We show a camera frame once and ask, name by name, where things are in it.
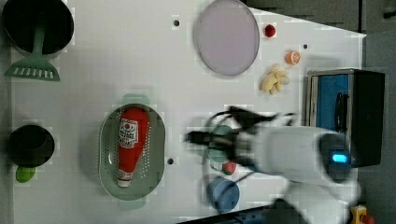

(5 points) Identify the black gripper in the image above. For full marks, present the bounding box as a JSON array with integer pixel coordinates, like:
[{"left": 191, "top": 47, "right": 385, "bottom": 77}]
[{"left": 185, "top": 105, "right": 277, "bottom": 168}]

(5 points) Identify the red plush ketchup bottle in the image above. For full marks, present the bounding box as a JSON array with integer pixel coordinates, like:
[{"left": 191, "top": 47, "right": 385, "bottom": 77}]
[{"left": 118, "top": 106, "right": 149, "bottom": 188}]

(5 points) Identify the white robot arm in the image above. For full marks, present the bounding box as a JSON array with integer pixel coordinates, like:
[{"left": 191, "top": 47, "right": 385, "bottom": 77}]
[{"left": 185, "top": 105, "right": 361, "bottom": 224}]

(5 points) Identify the green oval strainer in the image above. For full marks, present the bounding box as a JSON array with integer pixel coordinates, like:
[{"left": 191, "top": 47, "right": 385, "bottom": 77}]
[{"left": 98, "top": 94, "right": 165, "bottom": 206}]

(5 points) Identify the green cup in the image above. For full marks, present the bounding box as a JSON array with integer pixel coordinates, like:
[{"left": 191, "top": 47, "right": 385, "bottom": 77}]
[{"left": 206, "top": 125, "right": 232, "bottom": 173}]

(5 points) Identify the red plush strawberry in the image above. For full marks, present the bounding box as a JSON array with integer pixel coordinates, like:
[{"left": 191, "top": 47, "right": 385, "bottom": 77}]
[{"left": 222, "top": 161, "right": 236, "bottom": 175}]

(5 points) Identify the blue cup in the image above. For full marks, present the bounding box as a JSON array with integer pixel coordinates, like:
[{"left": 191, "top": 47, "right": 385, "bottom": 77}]
[{"left": 206, "top": 176, "right": 240, "bottom": 214}]

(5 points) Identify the yellow plush banana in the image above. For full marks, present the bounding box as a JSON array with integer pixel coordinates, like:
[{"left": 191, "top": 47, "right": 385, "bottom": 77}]
[{"left": 261, "top": 63, "right": 290, "bottom": 94}]

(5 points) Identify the lavender round plate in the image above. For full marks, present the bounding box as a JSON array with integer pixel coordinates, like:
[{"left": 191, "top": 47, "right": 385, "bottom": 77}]
[{"left": 194, "top": 0, "right": 260, "bottom": 76}]

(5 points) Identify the orange slice toy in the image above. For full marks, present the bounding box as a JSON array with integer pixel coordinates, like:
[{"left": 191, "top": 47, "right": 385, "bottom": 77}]
[{"left": 285, "top": 50, "right": 301, "bottom": 65}]

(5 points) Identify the small red plush tomato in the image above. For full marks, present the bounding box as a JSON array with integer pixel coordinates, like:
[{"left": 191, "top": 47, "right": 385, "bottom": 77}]
[{"left": 264, "top": 24, "right": 276, "bottom": 37}]

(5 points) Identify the black blue control box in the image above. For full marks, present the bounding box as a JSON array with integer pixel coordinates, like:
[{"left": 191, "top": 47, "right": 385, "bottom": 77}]
[{"left": 304, "top": 68, "right": 385, "bottom": 168}]

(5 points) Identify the small black cup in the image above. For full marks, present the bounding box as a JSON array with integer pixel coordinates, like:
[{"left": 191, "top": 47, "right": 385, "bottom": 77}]
[{"left": 7, "top": 124, "right": 55, "bottom": 168}]

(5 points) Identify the green slotted spatula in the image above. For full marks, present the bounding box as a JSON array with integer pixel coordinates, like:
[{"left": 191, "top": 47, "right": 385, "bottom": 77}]
[{"left": 5, "top": 25, "right": 60, "bottom": 81}]

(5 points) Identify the lime green toy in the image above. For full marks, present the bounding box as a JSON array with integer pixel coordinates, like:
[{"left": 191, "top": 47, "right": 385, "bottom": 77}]
[{"left": 16, "top": 166, "right": 36, "bottom": 183}]

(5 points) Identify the yellow clamp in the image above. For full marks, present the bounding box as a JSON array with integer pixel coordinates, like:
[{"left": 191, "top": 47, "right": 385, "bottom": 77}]
[{"left": 349, "top": 205, "right": 376, "bottom": 224}]

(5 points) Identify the large black pot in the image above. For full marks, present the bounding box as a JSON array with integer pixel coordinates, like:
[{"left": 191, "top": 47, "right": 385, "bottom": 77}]
[{"left": 1, "top": 0, "right": 75, "bottom": 56}]

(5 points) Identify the blue metal rail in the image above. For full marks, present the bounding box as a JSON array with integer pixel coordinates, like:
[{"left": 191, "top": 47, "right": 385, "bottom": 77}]
[{"left": 177, "top": 199, "right": 300, "bottom": 224}]

